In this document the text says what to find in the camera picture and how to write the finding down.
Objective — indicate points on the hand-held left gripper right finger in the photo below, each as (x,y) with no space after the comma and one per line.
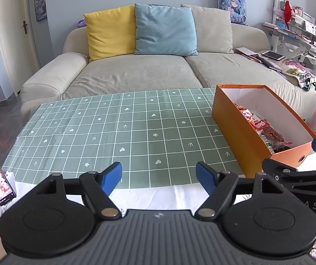
(206,176)

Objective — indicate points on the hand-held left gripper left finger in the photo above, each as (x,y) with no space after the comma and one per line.
(111,176)

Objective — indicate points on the green sausage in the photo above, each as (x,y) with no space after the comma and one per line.
(270,145)

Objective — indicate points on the red dried fruit packet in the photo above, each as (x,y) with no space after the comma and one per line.
(273,136)

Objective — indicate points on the orange cardboard box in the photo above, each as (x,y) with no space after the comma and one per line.
(235,127)

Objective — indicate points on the red striped snack packet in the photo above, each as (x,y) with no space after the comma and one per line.
(248,116)

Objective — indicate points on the green checked tablecloth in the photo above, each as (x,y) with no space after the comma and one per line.
(119,132)

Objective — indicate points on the floral cushion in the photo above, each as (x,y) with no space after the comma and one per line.
(297,70)

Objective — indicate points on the white tablet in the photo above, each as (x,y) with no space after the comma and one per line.
(273,55)

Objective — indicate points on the beige sofa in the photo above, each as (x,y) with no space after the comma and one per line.
(135,74)

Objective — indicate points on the white desk with shelf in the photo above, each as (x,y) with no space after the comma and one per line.
(283,37)

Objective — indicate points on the pile of books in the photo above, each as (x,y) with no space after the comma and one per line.
(246,51)

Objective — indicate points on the red hanging ornament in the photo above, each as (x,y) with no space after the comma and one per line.
(287,9)

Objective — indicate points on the yellow pillow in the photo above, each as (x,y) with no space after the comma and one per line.
(111,33)

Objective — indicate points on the beige pillow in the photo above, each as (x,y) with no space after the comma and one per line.
(214,29)

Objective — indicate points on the light blue pillow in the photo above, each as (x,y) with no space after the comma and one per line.
(164,30)

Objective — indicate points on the anime print pillow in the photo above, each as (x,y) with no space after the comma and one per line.
(232,7)

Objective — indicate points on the white door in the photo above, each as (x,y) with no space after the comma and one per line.
(11,33)

